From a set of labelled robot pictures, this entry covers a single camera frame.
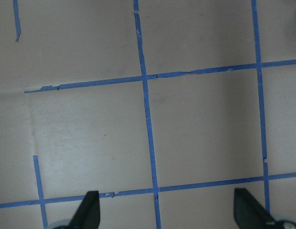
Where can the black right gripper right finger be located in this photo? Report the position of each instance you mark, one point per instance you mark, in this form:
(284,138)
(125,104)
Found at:
(249,213)

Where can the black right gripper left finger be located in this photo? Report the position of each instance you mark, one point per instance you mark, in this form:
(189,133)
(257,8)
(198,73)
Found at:
(88,214)

